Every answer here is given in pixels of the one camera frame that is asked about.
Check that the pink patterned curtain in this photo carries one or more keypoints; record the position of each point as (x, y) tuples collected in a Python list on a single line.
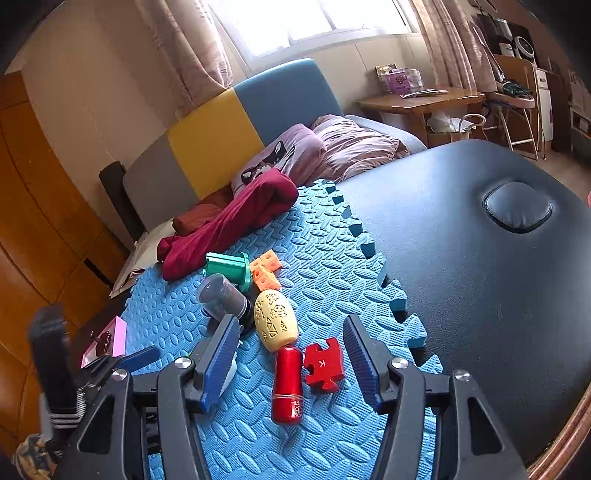
[(184, 46), (452, 46)]

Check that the white round fan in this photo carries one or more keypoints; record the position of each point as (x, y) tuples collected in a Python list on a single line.
[(524, 46)]

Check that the grey translucent cylinder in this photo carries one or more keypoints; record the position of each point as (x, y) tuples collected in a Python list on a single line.
[(220, 297)]

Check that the wooden wardrobe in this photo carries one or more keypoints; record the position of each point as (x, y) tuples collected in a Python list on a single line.
[(41, 207)]

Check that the blue foam mat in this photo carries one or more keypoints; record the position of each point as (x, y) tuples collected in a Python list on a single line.
[(323, 277)]

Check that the purple storage box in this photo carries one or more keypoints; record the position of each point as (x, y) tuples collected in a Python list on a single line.
[(399, 79)]

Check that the white plastic bag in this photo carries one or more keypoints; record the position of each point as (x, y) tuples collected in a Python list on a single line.
[(445, 122)]

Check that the red metal cylinder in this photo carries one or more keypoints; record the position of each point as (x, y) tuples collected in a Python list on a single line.
[(288, 387)]

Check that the orange perforated block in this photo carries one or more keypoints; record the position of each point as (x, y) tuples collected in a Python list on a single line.
[(264, 272)]

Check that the white plastic piece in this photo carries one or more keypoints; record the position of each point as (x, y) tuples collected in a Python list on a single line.
[(231, 376)]

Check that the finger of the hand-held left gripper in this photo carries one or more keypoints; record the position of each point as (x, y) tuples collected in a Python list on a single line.
[(141, 359)]

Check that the pink cat print pillow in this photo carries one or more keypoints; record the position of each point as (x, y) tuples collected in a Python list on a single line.
[(277, 152)]

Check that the yellow perforated egg shape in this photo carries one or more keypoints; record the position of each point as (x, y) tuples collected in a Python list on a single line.
[(274, 318)]

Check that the red puzzle piece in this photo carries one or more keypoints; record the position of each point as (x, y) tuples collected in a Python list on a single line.
[(323, 367)]

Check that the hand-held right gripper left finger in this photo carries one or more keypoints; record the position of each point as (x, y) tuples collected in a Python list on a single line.
[(220, 355)]

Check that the pink blanket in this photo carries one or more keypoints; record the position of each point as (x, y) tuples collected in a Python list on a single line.
[(360, 147)]

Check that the dark red cloth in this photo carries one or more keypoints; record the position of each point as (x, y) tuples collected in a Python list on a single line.
[(231, 221)]

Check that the brown red pillow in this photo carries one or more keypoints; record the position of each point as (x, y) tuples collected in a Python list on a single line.
[(198, 217)]

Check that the pink cardboard box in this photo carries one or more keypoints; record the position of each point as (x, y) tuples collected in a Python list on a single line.
[(115, 337)]

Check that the grey yellow blue headboard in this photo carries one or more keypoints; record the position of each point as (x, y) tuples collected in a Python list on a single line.
[(207, 138)]

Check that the brown pinecone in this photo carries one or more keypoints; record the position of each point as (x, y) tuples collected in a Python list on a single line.
[(102, 340)]

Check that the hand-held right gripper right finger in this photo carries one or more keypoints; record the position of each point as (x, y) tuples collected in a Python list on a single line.
[(364, 360)]

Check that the beige cloth bag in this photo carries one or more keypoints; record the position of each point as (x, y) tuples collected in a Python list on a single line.
[(136, 258)]

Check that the green plastic spool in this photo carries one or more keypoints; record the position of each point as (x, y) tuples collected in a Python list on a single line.
[(228, 272)]

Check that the window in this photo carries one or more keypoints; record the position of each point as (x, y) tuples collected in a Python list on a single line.
[(314, 23)]

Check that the wooden folding chair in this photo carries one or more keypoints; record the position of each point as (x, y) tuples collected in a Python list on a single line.
[(512, 83)]

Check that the wooden desk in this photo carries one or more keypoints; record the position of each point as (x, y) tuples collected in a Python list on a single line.
[(415, 104)]

